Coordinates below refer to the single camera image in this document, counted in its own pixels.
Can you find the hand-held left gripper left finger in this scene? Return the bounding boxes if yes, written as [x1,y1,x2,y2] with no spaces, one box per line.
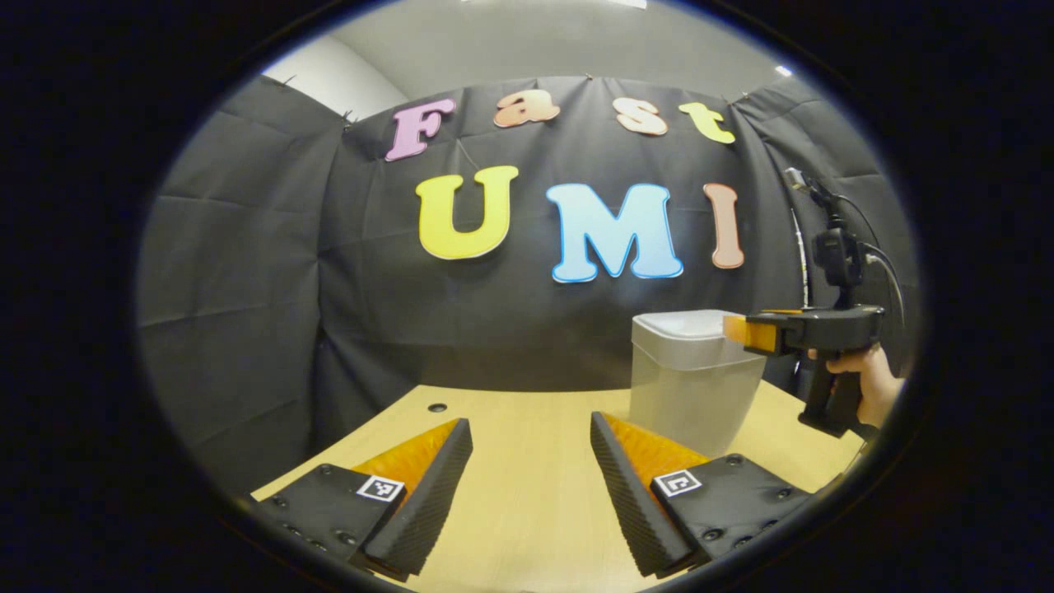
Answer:
[251,418,474,581]

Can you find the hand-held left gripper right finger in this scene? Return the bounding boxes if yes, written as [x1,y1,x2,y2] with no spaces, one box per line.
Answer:
[590,412,816,577]

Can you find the white desktop garbage bin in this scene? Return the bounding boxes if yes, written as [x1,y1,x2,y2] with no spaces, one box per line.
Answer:
[630,310,768,459]

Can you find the wooden desktop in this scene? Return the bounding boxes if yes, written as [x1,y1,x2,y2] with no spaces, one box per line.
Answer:
[251,383,865,593]

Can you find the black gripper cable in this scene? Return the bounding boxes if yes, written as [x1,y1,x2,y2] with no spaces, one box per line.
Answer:
[840,194,907,330]

